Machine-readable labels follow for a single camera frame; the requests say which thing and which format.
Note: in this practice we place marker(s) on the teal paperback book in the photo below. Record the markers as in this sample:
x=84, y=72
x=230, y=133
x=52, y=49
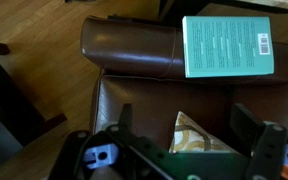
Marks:
x=227, y=46

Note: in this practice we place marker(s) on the dark wooden low table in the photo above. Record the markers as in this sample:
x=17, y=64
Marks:
x=7, y=100

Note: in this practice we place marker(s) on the cream patterned cushion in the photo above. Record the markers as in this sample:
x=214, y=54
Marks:
x=192, y=136

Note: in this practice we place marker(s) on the brown leather armchair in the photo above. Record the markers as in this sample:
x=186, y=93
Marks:
x=140, y=50

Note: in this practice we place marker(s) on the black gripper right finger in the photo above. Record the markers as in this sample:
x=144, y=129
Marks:
x=250, y=128

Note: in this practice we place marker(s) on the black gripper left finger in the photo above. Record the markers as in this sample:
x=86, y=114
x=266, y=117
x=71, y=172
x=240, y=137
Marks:
x=126, y=120

